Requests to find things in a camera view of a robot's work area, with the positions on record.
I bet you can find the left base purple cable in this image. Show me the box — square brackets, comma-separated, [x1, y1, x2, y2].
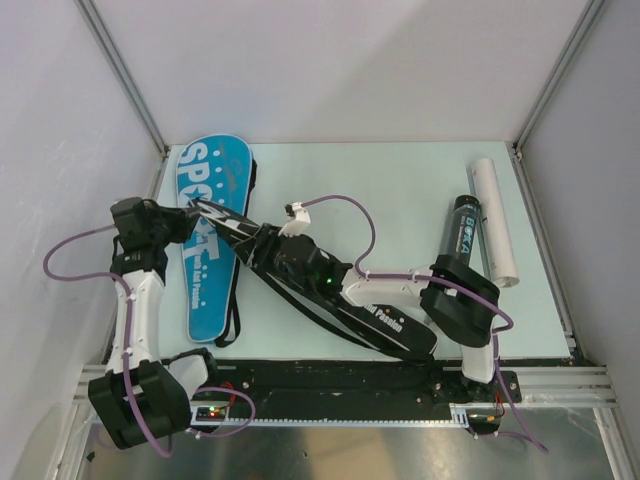
[94, 387, 257, 446]

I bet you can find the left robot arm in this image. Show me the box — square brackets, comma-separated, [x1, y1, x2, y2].
[88, 197, 222, 450]

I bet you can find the white cable duct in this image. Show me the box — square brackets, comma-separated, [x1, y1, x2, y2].
[185, 401, 505, 434]

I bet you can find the aluminium frame post right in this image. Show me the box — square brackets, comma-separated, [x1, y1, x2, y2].
[512, 0, 609, 152]

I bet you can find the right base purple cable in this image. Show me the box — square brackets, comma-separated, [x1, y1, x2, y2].
[472, 394, 549, 455]

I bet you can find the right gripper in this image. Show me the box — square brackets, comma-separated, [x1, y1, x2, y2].
[233, 222, 315, 291]

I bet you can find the aluminium rail right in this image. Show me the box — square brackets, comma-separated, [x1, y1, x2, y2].
[506, 142, 606, 369]

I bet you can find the white shuttlecock tube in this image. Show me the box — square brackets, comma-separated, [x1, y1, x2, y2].
[468, 157, 520, 289]

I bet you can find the black racket bag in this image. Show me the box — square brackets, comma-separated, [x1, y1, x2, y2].
[189, 199, 437, 366]

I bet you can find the blue racket bag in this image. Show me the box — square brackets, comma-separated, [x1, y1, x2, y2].
[176, 134, 257, 348]

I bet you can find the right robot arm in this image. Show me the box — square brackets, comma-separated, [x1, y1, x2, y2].
[249, 224, 501, 401]

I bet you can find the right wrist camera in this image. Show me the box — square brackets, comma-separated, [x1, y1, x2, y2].
[279, 202, 311, 237]

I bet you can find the aluminium frame post left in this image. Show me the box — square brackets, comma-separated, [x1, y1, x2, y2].
[75, 0, 168, 158]

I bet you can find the aluminium frame post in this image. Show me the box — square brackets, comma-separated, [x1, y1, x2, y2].
[512, 0, 609, 152]
[75, 0, 168, 158]

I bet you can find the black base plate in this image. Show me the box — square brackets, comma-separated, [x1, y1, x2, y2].
[211, 360, 522, 423]

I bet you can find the black shuttlecock tube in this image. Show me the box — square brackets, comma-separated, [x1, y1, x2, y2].
[440, 195, 481, 265]

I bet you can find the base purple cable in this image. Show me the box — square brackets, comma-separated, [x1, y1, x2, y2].
[94, 387, 257, 446]
[472, 394, 549, 455]

